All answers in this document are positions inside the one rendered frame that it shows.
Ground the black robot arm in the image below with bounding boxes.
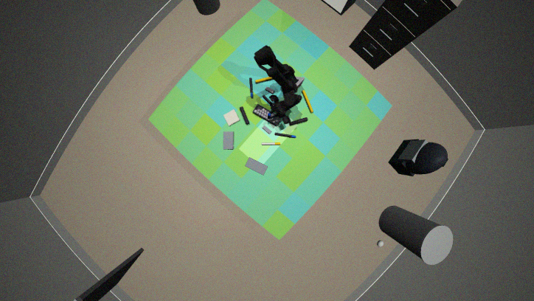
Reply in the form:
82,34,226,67
254,45,302,115

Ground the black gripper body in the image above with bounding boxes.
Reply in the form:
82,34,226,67
269,95,292,124

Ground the black keyboard with white keys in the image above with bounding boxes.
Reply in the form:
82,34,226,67
252,103,282,126

